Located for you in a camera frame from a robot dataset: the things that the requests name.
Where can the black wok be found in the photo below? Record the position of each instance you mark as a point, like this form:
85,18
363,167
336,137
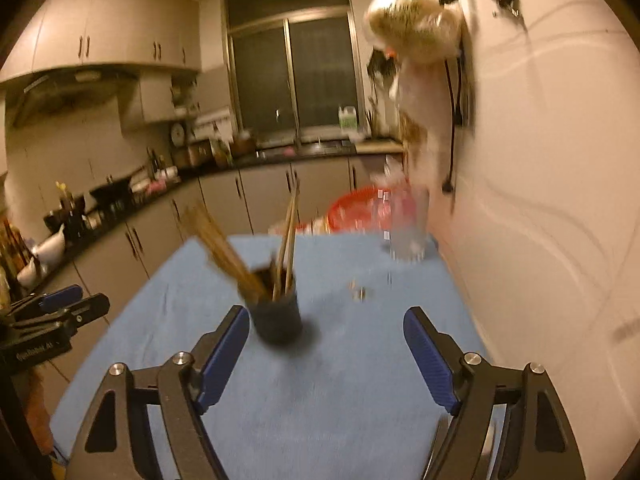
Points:
107,192

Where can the dark hanging object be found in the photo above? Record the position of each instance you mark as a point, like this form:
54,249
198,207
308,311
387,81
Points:
380,62

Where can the large white bowl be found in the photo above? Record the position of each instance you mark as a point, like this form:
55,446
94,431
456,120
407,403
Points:
50,250

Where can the red plastic basket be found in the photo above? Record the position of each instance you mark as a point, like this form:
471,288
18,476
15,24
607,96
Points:
350,210

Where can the bunch of wooden chopsticks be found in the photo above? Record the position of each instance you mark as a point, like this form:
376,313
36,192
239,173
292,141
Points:
227,255

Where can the kitchen window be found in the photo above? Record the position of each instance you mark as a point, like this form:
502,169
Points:
260,75

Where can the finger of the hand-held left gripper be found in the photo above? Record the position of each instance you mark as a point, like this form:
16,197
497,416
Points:
62,296
90,310

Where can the range hood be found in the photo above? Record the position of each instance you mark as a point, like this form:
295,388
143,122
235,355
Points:
60,95

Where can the blue table cloth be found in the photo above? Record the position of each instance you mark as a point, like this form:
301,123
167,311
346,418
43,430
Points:
350,385

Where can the small white bowl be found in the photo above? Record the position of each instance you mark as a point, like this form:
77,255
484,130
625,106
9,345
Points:
27,272

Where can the white hanging plastic bag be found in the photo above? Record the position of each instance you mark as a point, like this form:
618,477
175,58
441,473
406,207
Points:
425,110

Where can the white wall cabinets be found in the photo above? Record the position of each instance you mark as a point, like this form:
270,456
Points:
120,20

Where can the round white kitchen scale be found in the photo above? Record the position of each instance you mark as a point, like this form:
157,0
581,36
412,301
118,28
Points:
177,133

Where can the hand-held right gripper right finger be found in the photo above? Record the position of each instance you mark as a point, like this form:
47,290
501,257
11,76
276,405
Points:
432,360

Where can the clear plastic pitcher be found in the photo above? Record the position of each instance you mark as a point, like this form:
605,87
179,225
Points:
407,230

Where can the black stove pot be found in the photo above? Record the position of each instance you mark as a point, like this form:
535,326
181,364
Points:
65,222

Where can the green label detergent bottle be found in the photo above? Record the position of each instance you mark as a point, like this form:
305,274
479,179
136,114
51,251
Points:
348,119

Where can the pink cloth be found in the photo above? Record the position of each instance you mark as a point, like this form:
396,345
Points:
152,187

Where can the small metal keys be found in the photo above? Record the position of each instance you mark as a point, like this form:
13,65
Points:
361,292

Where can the yellow cap oil bottle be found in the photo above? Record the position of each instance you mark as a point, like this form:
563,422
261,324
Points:
64,205

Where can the brown sauce bottle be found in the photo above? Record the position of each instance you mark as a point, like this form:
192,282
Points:
12,255

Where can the hanging bag of noodles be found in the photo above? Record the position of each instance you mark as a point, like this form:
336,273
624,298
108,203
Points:
415,25

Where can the black kitchen countertop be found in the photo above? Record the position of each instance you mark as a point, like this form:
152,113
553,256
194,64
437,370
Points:
300,154

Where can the metal cooking pot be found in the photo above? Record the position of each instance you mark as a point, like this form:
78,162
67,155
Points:
244,146

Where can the dark chopsticks by sink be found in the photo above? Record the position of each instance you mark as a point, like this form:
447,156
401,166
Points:
372,120

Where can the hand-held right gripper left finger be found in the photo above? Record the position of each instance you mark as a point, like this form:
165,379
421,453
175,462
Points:
222,360

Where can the black utensil holder cup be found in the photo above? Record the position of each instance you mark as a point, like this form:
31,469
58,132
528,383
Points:
275,317

